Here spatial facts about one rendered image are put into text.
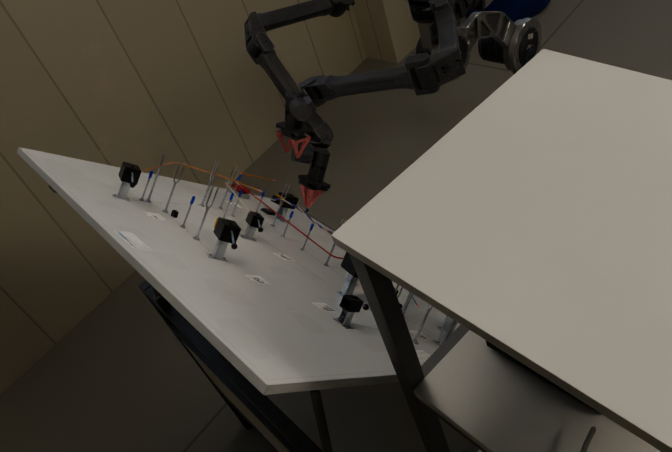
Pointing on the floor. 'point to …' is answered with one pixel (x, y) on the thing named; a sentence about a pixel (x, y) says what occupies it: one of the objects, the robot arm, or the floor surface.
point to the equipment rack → (535, 264)
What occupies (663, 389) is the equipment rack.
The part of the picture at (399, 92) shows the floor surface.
